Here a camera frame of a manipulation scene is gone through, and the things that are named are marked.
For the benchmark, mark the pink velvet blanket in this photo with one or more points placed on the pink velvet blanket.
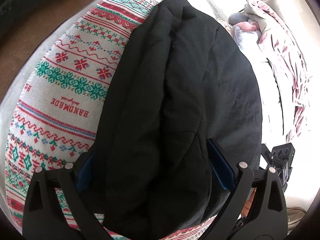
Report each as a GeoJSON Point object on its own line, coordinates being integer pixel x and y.
{"type": "Point", "coordinates": [282, 76]}

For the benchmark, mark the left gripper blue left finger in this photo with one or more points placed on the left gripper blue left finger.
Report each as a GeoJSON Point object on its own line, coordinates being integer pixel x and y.
{"type": "Point", "coordinates": [82, 216]}

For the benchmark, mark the patterned nordic blanket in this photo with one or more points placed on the patterned nordic blanket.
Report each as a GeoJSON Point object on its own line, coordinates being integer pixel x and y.
{"type": "Point", "coordinates": [55, 114]}

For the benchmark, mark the grey pillow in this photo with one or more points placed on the grey pillow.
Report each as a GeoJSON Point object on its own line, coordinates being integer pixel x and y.
{"type": "Point", "coordinates": [298, 16]}

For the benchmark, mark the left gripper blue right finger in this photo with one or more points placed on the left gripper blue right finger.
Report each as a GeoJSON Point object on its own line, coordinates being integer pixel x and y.
{"type": "Point", "coordinates": [237, 182]}

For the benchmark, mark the light blue fleece blanket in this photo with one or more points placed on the light blue fleece blanket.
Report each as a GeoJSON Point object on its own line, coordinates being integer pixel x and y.
{"type": "Point", "coordinates": [246, 33]}

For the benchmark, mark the black quilted coat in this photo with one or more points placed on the black quilted coat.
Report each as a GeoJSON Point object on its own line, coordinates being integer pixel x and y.
{"type": "Point", "coordinates": [180, 82]}

